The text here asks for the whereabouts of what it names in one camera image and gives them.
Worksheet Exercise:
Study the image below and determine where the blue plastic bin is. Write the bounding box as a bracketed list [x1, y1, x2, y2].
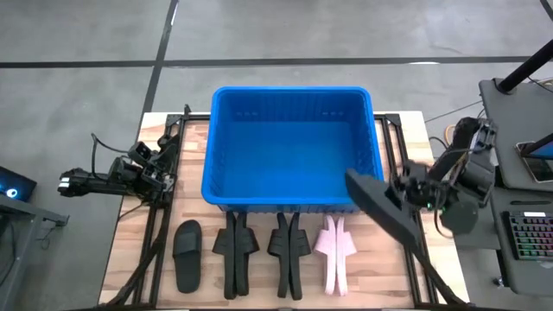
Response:
[200, 86, 385, 214]

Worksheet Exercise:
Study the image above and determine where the grey desk top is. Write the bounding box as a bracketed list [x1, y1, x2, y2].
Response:
[478, 77, 553, 191]

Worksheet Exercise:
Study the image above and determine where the tablet with light screen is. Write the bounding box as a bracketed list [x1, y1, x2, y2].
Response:
[515, 141, 553, 184]

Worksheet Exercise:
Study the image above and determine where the backlit rainbow keyboard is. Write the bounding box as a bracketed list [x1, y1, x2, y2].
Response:
[502, 210, 553, 262]

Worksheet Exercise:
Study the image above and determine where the black monitor with blue screen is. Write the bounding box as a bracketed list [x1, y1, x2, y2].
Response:
[527, 132, 553, 160]

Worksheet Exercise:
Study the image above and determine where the grey keyboard desk panel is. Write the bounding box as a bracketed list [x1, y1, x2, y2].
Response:
[487, 186, 553, 297]

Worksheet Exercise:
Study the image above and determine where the grey metal stand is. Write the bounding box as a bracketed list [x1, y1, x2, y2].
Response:
[0, 194, 70, 311]

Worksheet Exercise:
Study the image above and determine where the dark laptop with glowing logo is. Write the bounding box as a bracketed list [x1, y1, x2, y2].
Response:
[0, 166, 38, 203]

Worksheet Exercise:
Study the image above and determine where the black round pole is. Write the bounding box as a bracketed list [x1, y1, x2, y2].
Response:
[495, 38, 553, 94]

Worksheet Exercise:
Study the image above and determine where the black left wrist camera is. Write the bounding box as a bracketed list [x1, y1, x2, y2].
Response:
[128, 141, 152, 168]

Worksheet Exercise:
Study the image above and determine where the black left wrist camera cable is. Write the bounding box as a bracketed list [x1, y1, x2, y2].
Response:
[89, 132, 130, 182]

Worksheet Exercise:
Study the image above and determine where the thin black floor cable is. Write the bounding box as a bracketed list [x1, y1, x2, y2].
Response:
[425, 101, 483, 124]

